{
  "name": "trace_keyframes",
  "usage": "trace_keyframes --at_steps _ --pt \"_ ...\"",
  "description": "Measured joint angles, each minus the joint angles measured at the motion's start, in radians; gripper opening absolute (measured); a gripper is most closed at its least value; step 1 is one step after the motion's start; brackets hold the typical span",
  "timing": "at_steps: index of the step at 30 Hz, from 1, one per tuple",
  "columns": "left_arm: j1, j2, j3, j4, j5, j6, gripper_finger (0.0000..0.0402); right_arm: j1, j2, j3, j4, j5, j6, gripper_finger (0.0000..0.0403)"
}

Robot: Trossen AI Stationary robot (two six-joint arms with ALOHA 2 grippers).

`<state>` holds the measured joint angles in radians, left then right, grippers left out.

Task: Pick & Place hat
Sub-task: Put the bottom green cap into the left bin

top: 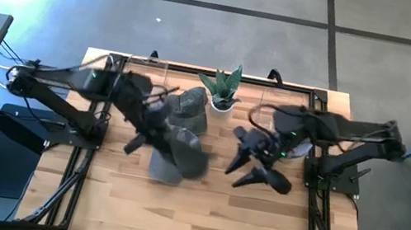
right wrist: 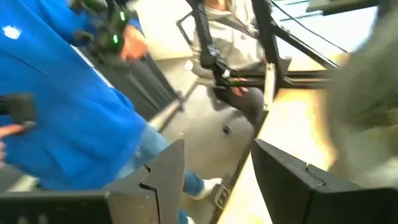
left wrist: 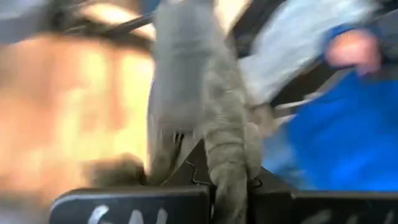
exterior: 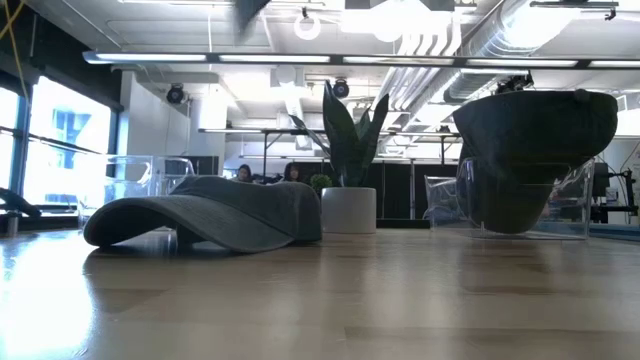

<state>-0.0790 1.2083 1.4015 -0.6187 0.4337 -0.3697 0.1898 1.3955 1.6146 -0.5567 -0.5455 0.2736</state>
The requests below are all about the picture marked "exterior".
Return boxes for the clear plastic bin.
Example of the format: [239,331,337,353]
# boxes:
[77,154,196,232]
[423,157,596,241]

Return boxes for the green snake plant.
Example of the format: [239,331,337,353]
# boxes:
[288,79,390,189]

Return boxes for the large window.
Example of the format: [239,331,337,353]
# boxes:
[0,74,119,211]

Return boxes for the white ring lamp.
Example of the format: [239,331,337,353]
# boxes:
[293,12,322,41]

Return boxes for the long ceiling light bar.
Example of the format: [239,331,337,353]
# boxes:
[82,49,640,70]

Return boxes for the white ceiling pipes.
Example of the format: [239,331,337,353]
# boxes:
[379,19,464,114]

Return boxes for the black computer monitor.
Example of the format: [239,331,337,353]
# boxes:
[592,162,611,199]

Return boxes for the yellow hanging cable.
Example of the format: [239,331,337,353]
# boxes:
[0,0,30,104]

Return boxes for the white round plant pot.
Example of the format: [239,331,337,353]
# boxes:
[320,186,378,235]

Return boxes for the dark green baseball cap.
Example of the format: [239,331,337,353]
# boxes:
[452,89,619,235]

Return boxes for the small round green bush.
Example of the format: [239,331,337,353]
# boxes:
[309,173,333,199]

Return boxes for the person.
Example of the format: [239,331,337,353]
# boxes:
[280,161,304,184]
[233,163,255,184]

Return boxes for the grey baseball cap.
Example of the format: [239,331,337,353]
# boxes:
[82,174,323,254]

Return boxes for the black ceiling camera rig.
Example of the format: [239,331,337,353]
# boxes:
[494,73,535,95]

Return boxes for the silver ceiling air duct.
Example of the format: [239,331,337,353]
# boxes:
[442,0,581,104]

